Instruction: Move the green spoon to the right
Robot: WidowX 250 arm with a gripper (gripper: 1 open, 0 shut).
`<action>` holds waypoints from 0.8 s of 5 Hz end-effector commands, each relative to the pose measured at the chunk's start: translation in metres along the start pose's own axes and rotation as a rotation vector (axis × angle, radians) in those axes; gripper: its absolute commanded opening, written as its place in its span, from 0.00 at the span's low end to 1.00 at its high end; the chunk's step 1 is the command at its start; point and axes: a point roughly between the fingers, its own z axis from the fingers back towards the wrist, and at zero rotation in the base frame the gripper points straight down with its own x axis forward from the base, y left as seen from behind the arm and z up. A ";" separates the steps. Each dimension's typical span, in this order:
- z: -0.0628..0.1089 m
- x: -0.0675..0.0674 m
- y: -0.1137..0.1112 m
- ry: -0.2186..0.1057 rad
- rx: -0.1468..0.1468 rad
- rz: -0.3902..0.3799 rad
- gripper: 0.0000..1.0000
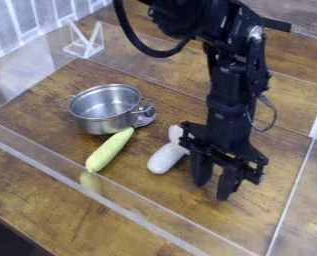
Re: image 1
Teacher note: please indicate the black bar on table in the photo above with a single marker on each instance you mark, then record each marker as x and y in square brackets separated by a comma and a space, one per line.
[277, 24]

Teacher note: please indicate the clear acrylic front barrier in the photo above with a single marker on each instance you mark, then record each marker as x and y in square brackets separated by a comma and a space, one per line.
[158, 219]

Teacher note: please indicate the light green plush spoon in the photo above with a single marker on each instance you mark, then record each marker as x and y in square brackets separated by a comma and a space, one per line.
[107, 150]

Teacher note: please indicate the clear acrylic back barrier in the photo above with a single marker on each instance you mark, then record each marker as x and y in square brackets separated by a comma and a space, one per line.
[177, 82]

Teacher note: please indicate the small stainless steel pot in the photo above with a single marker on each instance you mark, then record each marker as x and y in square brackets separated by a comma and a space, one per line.
[107, 108]

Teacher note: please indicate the clear acrylic triangle bracket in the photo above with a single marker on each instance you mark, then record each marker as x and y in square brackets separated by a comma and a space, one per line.
[85, 47]

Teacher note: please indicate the plush red cap mushroom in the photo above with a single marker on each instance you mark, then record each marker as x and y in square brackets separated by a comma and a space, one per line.
[170, 153]

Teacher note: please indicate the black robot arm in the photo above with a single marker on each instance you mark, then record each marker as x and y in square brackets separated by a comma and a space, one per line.
[230, 29]

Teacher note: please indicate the clear acrylic barrier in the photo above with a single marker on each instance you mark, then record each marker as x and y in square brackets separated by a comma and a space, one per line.
[177, 82]
[158, 219]

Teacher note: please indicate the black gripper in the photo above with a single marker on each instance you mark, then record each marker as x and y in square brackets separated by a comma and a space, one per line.
[242, 161]

